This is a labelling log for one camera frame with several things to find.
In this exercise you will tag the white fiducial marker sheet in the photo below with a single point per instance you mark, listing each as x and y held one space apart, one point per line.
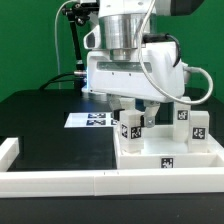
90 119

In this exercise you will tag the white square tabletop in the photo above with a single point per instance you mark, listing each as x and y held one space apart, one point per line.
157 149

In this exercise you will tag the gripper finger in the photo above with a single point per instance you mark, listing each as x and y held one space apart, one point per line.
116 107
151 109

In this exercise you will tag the white U-shaped obstacle fence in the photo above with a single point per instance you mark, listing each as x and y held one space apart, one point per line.
108 182

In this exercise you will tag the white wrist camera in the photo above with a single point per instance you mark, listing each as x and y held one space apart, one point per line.
93 39

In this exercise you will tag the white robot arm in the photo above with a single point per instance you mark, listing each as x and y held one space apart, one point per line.
127 57

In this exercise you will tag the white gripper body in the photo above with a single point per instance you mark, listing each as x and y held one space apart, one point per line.
126 78

